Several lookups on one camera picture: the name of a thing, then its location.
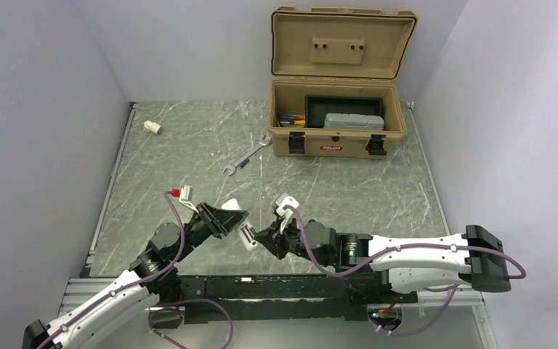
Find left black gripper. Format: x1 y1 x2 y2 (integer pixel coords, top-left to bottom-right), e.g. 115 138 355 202
173 200 248 262

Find black tray in toolbox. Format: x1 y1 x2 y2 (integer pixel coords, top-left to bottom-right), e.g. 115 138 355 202
304 95 384 128

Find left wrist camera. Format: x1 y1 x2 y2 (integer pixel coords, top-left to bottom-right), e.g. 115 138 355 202
169 185 198 212

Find tan plastic toolbox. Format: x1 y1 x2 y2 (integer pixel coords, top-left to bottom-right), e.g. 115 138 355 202
267 6 418 159

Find purple cable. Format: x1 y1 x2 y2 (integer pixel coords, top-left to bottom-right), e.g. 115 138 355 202
36 190 234 349
283 204 527 338

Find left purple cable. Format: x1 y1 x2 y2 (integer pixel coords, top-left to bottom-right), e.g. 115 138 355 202
36 190 234 349

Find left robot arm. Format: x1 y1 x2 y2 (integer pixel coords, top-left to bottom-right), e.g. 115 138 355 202
22 202 249 348

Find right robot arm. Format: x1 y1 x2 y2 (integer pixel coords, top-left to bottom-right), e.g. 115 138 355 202
254 220 512 302

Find white plastic tube piece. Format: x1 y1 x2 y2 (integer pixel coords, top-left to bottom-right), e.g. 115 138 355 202
143 120 162 135

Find aluminium frame rail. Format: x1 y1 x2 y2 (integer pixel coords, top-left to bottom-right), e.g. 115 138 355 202
59 276 485 319

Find grey plastic case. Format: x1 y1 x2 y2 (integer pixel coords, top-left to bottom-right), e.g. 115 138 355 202
323 113 385 130

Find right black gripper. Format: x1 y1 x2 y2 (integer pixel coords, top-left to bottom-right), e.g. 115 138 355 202
255 213 331 268

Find white remote control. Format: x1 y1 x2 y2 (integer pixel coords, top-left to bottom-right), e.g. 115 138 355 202
221 198 258 252

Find silver open-end wrench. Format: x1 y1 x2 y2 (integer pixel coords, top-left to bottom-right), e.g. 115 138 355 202
222 135 272 176

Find colourful tools in toolbox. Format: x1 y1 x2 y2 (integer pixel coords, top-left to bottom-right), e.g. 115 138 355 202
276 114 306 127

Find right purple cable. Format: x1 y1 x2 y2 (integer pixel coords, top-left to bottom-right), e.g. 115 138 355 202
283 204 527 338

